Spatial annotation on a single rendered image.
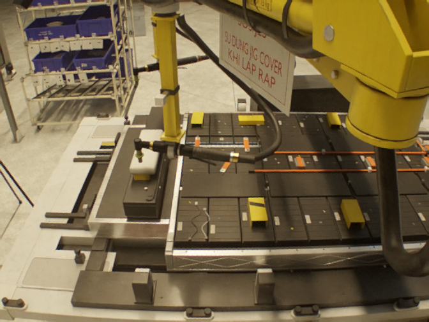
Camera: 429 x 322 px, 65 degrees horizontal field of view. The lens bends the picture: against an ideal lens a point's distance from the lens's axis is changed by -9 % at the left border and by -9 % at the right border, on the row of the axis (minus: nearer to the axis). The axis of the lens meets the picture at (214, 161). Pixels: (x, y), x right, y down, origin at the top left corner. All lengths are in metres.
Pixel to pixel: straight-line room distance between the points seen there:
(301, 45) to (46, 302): 1.47
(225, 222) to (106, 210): 0.56
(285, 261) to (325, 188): 0.48
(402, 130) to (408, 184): 1.64
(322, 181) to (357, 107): 1.49
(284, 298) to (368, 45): 1.26
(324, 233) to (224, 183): 0.55
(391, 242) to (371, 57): 0.30
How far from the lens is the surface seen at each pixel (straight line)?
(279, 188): 1.84
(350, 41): 0.45
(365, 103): 0.45
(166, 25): 1.27
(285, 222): 1.67
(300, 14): 0.56
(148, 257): 1.84
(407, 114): 0.45
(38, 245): 1.96
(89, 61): 4.32
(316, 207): 1.78
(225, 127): 2.32
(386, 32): 0.41
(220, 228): 1.62
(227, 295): 1.55
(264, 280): 1.44
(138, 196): 1.66
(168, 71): 1.32
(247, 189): 1.81
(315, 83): 3.37
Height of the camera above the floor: 2.15
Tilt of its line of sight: 35 degrees down
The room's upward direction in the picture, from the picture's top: straight up
